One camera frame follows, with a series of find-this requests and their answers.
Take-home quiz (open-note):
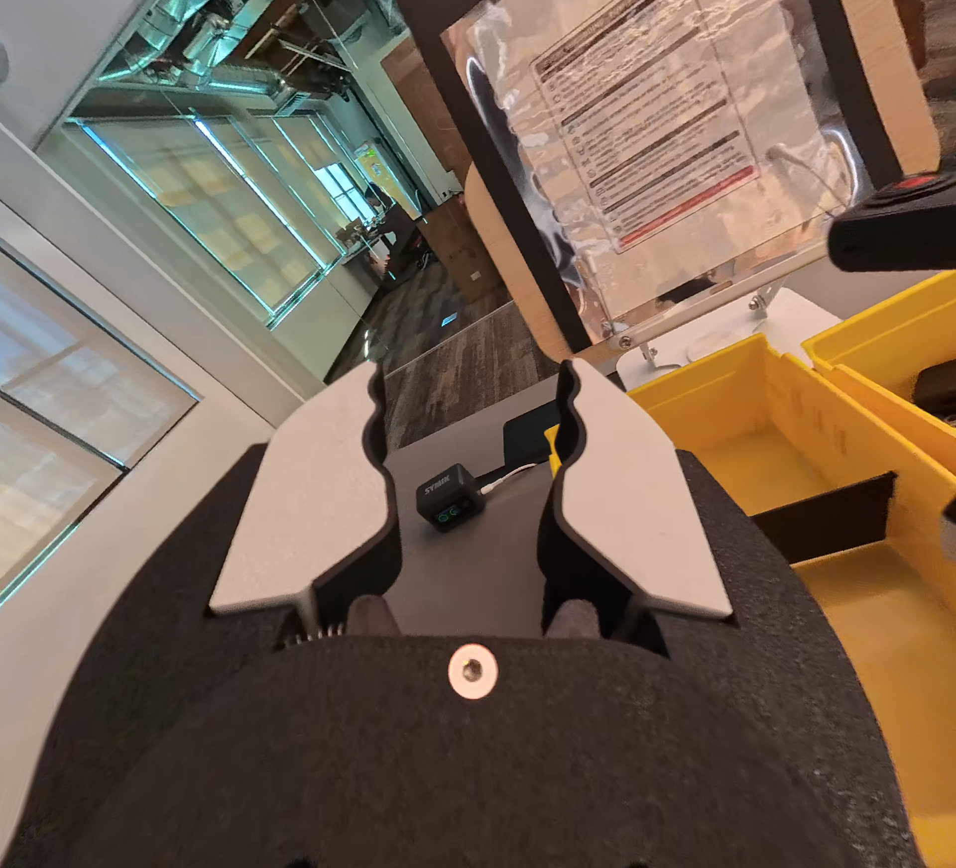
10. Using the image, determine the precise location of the black power adapter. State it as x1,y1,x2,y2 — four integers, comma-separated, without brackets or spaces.
416,463,486,533

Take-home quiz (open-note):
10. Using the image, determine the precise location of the brown cardboard panel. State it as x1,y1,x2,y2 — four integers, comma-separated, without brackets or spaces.
381,35,473,201

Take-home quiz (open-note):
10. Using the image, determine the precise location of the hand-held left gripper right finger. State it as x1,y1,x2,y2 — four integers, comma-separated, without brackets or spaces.
538,357,735,634

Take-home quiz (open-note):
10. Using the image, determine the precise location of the black bin divider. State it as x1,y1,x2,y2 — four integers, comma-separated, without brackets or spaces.
750,472,897,564
915,364,956,429

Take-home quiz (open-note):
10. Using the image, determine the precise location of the large window with blinds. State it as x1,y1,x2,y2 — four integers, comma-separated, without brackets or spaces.
0,241,203,600

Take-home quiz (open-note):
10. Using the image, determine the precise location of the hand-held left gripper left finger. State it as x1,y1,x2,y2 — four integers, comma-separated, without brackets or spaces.
208,362,404,619

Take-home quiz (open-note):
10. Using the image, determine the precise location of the tall window with blinds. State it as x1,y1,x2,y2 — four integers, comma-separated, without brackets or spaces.
67,110,419,327

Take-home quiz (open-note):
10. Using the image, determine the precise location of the white cable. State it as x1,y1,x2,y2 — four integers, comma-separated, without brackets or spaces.
481,462,539,494

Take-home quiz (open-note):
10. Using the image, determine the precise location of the black office chair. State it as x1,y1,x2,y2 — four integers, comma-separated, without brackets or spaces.
363,183,427,279

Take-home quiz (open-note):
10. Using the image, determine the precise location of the cardboard box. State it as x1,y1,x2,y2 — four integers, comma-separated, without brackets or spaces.
414,196,509,302

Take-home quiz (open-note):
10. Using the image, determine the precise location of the taped instruction sheet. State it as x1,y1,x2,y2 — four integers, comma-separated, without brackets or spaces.
441,0,856,335

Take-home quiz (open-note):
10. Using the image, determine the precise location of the yellow plastic bin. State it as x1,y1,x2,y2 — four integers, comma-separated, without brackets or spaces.
549,332,956,868
803,269,956,473

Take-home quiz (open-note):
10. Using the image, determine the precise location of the instruction sheet on stand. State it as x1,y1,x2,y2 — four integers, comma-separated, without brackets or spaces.
387,0,944,365

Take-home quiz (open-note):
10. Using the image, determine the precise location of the silver ceiling ductwork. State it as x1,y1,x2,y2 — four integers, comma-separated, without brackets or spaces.
97,0,419,115

